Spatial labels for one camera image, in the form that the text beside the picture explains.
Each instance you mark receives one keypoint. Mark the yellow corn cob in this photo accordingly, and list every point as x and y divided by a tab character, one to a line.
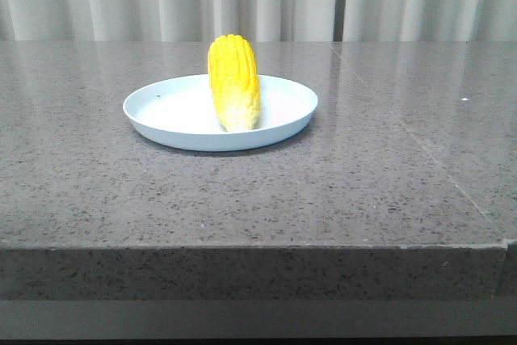
234	83

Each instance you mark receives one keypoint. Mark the light blue round plate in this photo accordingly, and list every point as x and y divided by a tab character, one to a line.
179	113

